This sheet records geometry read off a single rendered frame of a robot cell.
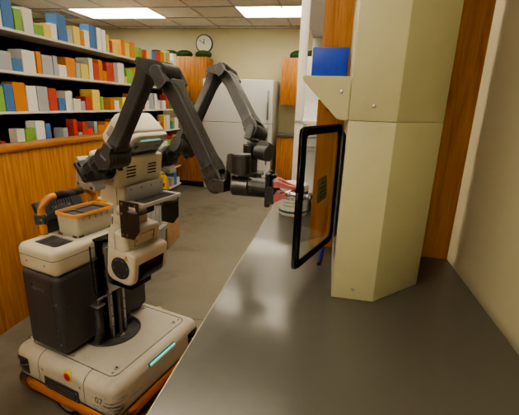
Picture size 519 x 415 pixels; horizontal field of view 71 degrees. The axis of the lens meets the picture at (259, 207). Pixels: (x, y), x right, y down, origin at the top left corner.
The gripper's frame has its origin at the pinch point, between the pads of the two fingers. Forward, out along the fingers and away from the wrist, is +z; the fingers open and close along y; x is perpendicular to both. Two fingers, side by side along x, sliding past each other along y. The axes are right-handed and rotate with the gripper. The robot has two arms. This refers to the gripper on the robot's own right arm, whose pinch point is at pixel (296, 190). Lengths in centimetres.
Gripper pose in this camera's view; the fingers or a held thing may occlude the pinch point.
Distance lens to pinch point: 107.4
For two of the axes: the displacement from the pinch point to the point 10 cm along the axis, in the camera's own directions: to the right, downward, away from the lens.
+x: 2.1, -2.6, 9.4
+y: 0.4, -9.6, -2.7
